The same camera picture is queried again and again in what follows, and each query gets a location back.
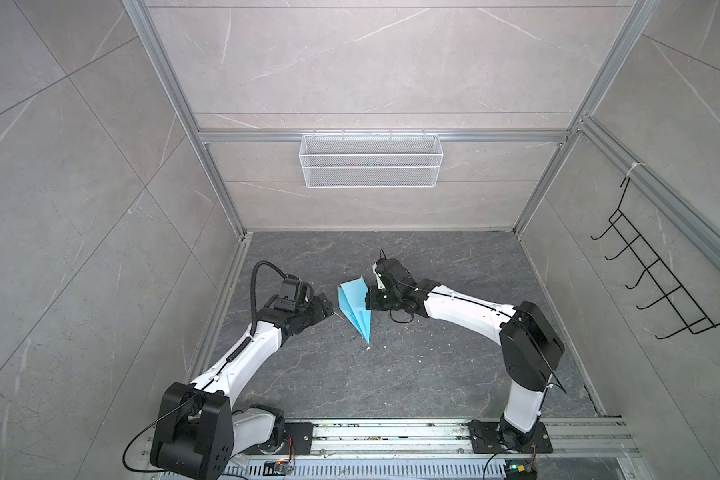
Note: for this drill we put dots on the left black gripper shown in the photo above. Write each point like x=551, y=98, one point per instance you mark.
x=320, y=312

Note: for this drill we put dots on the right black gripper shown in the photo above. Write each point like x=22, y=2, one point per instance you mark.
x=371, y=299

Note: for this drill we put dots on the light blue paper sheet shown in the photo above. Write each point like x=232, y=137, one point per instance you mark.
x=352, y=296

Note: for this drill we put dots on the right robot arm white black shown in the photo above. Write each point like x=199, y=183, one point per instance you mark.
x=531, y=348

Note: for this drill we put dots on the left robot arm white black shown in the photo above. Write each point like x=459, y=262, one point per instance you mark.
x=197, y=432

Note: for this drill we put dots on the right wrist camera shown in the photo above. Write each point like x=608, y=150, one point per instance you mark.
x=390, y=273

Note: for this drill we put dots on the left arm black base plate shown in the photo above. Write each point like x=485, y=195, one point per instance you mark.
x=292, y=437

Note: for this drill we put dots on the white wire mesh basket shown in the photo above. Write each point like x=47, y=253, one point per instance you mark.
x=345, y=161

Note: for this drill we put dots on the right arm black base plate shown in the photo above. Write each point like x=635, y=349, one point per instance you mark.
x=489, y=437

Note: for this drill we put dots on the aluminium mounting rail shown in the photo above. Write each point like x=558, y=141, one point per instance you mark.
x=441, y=438

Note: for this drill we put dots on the white cable tie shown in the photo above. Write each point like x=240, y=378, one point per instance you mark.
x=631, y=169

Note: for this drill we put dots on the black wire hook rack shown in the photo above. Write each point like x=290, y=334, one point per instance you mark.
x=656, y=271

